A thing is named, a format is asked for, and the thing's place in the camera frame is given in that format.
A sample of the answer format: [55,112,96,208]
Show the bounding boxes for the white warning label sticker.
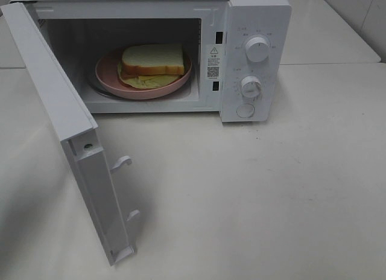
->
[204,44,224,80]

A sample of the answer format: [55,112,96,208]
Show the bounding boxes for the white lower timer knob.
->
[241,75,261,98]

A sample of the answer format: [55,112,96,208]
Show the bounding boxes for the sandwich with white bread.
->
[117,43,185,89]

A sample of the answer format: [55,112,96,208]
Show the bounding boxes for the round door release button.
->
[236,104,255,118]

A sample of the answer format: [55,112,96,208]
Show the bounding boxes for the white microwave door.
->
[1,2,140,266]

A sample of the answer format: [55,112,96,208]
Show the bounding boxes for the pink round plate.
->
[95,49,193,100]

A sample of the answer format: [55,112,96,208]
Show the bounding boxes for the white upper power knob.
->
[244,34,270,63]

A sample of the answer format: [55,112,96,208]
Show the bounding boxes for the white microwave oven body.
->
[6,0,291,122]

